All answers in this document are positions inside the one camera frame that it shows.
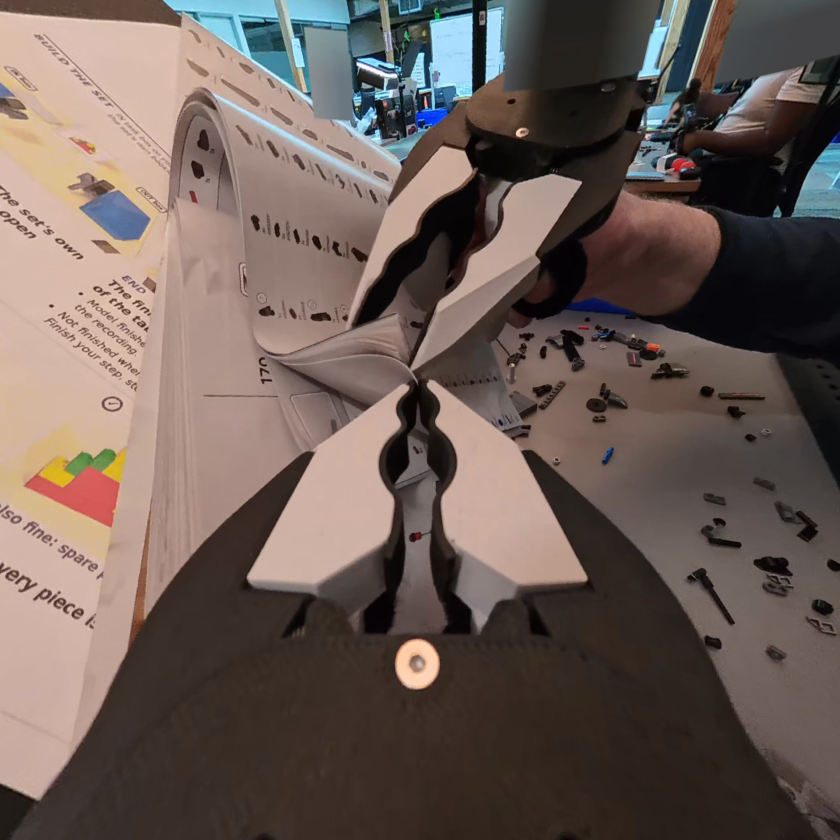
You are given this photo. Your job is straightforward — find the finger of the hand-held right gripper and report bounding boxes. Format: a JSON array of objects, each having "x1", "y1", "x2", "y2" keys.
[
  {"x1": 345, "y1": 146, "x2": 483, "y2": 329},
  {"x1": 411, "y1": 174, "x2": 584, "y2": 376}
]

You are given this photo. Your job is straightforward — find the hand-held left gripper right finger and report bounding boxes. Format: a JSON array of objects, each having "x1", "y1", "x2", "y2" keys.
[{"x1": 417, "y1": 379, "x2": 589, "y2": 634}]

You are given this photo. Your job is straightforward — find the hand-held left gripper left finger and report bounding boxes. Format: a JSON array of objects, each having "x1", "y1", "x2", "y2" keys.
[{"x1": 247, "y1": 384, "x2": 421, "y2": 634}]

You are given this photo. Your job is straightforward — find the thick lego instruction booklet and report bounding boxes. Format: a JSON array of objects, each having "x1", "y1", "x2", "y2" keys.
[{"x1": 143, "y1": 13, "x2": 534, "y2": 634}]

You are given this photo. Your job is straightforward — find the person's right forearm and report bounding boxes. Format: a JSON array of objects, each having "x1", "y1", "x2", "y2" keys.
[{"x1": 646, "y1": 205, "x2": 840, "y2": 360}]

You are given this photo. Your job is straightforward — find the scattered loose lego pieces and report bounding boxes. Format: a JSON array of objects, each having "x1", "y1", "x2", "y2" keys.
[{"x1": 504, "y1": 315, "x2": 840, "y2": 662}]

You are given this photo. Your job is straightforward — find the person's right hand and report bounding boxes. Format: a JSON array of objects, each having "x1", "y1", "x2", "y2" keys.
[{"x1": 505, "y1": 190, "x2": 724, "y2": 329}]

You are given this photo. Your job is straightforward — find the black stand pole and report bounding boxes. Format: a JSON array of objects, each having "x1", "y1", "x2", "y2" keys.
[{"x1": 471, "y1": 0, "x2": 490, "y2": 106}]

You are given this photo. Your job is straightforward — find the wooden table with red items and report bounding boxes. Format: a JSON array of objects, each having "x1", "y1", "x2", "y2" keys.
[{"x1": 623, "y1": 147, "x2": 704, "y2": 199}]

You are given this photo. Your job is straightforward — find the whiteboard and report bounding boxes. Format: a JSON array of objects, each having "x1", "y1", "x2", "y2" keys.
[{"x1": 429, "y1": 16, "x2": 475, "y2": 101}]

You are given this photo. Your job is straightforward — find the large printed task sheet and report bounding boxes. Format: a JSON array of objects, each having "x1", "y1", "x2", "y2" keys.
[{"x1": 0, "y1": 10, "x2": 191, "y2": 798}]

